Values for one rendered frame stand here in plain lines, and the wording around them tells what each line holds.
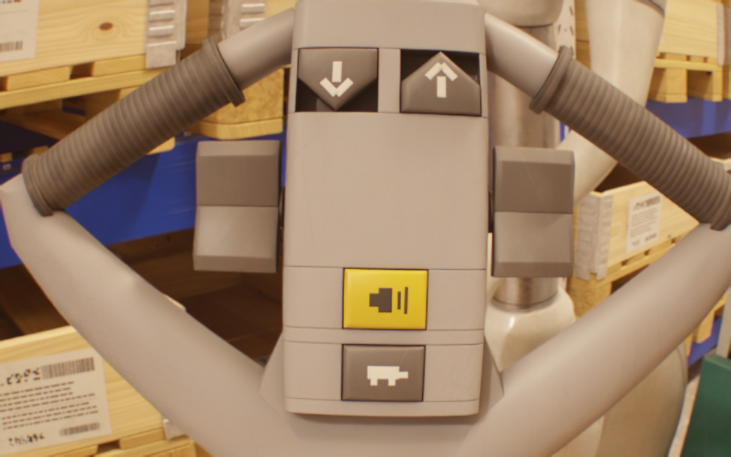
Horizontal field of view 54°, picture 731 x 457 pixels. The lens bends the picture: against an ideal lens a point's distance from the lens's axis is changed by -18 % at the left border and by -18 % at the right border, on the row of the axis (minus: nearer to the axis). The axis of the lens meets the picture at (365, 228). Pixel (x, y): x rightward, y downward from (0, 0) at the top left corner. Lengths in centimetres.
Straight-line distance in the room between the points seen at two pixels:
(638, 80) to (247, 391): 58
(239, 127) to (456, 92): 87
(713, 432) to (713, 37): 163
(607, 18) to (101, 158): 60
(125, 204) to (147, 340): 81
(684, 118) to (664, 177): 212
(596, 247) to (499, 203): 163
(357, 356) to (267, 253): 6
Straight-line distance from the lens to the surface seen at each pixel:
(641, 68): 87
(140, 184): 122
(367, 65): 39
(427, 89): 39
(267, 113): 126
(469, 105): 39
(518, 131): 100
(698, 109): 265
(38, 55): 107
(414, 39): 39
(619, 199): 208
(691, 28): 241
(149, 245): 338
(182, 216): 127
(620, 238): 213
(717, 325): 328
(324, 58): 39
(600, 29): 88
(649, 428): 111
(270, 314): 248
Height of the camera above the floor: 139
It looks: 15 degrees down
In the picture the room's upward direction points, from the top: 1 degrees clockwise
